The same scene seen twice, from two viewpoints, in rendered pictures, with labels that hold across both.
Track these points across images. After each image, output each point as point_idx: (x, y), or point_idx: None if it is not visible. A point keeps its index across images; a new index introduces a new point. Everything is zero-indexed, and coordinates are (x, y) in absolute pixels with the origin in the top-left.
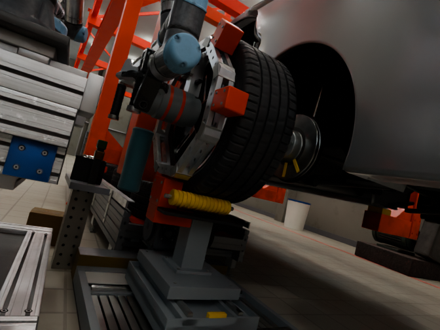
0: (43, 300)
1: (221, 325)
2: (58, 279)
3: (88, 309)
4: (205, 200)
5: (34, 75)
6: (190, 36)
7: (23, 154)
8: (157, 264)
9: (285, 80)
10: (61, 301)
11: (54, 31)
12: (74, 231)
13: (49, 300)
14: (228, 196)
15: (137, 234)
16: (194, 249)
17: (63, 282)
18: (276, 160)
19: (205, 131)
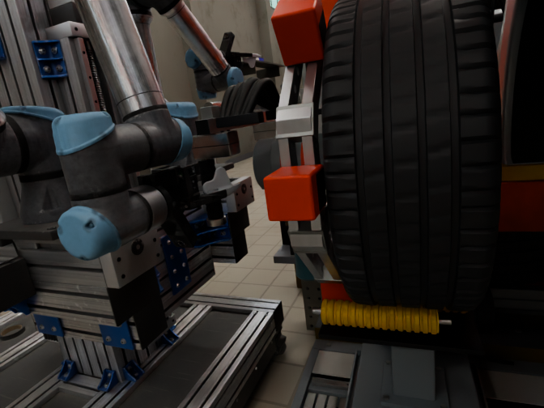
0: (278, 382)
1: None
2: (306, 349)
3: None
4: (376, 316)
5: (67, 265)
6: (69, 217)
7: (108, 328)
8: (365, 379)
9: (447, 61)
10: (292, 387)
11: (40, 232)
12: (316, 293)
13: (282, 384)
14: (425, 307)
15: None
16: (408, 370)
17: (308, 354)
18: (472, 265)
19: (292, 240)
